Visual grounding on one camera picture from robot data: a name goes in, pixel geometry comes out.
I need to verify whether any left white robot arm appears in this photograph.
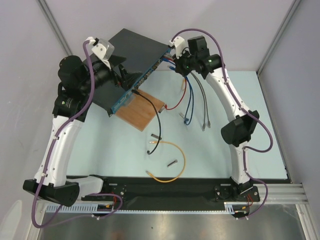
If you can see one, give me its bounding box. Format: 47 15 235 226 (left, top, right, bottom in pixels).
23 55 142 207

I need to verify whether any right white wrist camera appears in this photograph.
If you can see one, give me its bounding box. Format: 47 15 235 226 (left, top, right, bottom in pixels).
169 36 187 60

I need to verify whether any black cable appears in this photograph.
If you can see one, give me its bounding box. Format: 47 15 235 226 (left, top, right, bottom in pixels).
132 90 163 155

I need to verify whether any dark grey network switch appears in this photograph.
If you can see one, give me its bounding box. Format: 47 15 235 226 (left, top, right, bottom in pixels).
91 28 170 116

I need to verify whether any aluminium rail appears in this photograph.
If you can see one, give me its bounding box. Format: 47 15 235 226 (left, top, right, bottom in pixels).
265 183 309 205

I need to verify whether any red patch cable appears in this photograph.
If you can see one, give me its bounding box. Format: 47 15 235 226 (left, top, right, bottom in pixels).
163 58 188 112

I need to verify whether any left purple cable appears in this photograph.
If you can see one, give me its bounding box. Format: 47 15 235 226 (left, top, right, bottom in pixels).
31 41 123 229

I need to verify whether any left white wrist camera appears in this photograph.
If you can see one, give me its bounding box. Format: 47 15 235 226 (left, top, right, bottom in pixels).
86 36 115 70

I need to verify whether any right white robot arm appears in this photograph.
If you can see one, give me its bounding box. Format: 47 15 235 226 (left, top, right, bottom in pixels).
170 36 260 201

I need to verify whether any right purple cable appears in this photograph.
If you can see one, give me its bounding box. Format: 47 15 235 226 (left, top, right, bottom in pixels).
169 28 274 220

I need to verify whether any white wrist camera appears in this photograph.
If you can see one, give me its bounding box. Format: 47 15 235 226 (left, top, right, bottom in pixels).
86 36 115 70
169 36 187 60

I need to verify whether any wooden board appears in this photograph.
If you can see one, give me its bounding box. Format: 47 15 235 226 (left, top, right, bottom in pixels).
115 94 156 132

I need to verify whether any white cable duct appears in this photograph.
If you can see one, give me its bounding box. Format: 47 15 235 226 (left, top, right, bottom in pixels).
45 202 248 215

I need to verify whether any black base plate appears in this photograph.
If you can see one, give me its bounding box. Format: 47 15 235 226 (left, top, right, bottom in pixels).
81 175 261 212

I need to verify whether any yellow patch cable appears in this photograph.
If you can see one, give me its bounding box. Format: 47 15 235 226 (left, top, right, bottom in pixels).
145 139 187 184

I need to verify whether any long grey patch cable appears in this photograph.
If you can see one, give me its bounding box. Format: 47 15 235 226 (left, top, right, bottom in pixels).
191 73 208 132

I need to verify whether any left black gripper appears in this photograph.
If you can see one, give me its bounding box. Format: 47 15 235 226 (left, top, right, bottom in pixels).
79 53 142 95

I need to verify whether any purple cable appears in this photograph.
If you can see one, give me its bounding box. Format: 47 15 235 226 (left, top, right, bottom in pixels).
31 41 123 229
169 28 274 220

